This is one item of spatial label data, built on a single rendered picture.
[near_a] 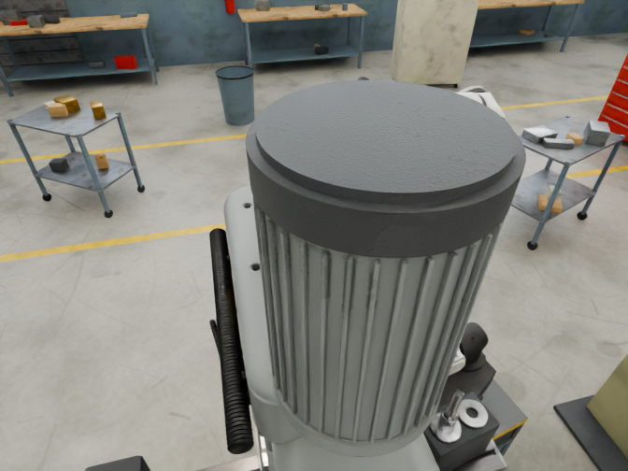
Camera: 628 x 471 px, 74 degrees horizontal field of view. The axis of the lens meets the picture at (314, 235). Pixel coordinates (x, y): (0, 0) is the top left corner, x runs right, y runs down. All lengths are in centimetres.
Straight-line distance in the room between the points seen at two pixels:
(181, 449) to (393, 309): 241
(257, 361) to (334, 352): 22
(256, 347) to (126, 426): 229
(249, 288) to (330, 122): 37
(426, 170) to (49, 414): 291
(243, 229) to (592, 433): 255
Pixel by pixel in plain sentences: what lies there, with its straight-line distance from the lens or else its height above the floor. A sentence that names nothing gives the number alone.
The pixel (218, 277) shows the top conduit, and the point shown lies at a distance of 78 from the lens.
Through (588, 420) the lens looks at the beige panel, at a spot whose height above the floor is 3.
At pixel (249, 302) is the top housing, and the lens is 61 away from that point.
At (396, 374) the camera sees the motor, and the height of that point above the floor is 203.
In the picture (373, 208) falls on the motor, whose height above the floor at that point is 220.
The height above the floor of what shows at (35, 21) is 97.
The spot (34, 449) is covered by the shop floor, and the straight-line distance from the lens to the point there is 298.
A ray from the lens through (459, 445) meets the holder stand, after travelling 141.
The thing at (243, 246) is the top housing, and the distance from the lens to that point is 70.
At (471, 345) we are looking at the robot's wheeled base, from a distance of 212.
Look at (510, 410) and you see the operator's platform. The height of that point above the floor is 40.
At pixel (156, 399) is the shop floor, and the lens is 285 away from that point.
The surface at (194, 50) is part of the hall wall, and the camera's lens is 828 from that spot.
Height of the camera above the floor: 234
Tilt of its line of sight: 39 degrees down
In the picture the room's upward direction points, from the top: straight up
